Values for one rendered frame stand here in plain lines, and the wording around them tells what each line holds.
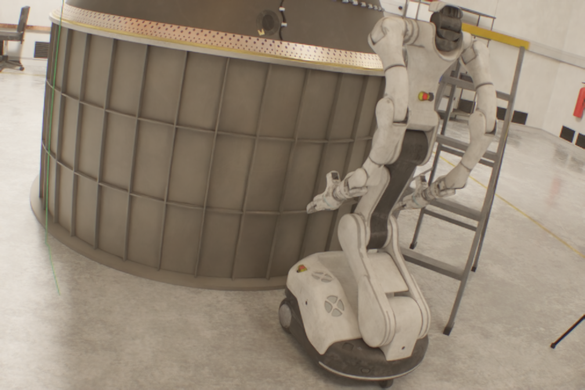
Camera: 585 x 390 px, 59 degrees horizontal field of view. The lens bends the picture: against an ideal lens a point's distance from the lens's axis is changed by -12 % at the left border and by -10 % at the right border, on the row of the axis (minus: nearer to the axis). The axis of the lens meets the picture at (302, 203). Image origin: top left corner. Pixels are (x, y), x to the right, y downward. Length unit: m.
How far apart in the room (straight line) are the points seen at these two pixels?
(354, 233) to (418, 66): 0.72
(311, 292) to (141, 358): 0.75
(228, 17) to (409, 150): 1.04
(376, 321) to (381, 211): 0.46
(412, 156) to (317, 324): 0.76
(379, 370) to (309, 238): 1.01
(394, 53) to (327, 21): 0.91
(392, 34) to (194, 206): 1.31
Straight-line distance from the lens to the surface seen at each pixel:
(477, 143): 2.25
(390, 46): 1.98
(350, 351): 2.28
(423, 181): 2.52
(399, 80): 1.93
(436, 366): 2.72
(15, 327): 2.52
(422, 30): 2.10
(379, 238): 2.40
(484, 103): 2.24
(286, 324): 2.59
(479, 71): 2.28
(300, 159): 2.81
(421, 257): 2.99
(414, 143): 2.22
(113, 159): 2.86
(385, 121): 1.92
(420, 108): 2.19
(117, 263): 2.96
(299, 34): 2.71
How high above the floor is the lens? 1.45
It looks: 20 degrees down
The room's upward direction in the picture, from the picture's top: 12 degrees clockwise
